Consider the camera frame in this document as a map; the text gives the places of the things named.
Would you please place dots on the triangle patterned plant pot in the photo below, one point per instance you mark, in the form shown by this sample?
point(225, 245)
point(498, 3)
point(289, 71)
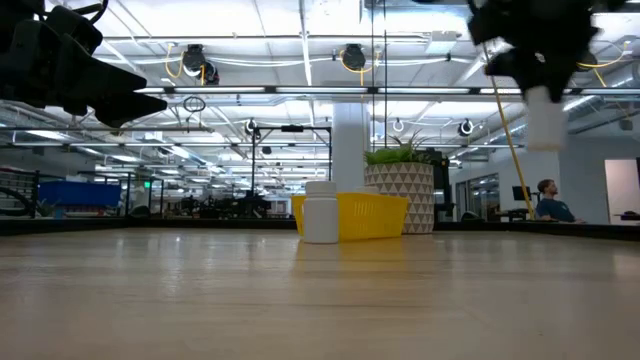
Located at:
point(412, 180)

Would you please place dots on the tall black cabinet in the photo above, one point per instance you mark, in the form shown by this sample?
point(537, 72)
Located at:
point(443, 180)

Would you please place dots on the square building column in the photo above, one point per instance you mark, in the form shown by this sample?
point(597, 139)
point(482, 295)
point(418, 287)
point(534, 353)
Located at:
point(350, 145)

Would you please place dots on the yellow plastic basket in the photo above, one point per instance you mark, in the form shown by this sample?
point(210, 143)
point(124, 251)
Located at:
point(372, 217)

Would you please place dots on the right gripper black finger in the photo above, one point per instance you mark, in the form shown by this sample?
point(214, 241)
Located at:
point(512, 72)
point(560, 82)

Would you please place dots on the long ceiling light bar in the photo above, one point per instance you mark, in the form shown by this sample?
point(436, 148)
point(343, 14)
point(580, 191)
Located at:
point(320, 90)

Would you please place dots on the green succulent plant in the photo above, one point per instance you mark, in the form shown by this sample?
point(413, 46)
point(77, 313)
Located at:
point(395, 155)

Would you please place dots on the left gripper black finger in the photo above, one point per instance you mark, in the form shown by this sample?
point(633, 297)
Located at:
point(130, 107)
point(110, 80)

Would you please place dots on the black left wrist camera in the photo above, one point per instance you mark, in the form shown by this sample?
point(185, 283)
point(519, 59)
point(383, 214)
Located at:
point(75, 27)

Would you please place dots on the black metal gantry frame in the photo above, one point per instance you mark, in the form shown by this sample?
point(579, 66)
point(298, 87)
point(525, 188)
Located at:
point(292, 128)

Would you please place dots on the black computer monitor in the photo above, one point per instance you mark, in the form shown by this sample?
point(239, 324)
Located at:
point(521, 193)

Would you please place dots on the person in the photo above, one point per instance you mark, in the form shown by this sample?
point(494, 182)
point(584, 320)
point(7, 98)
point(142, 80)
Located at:
point(552, 207)

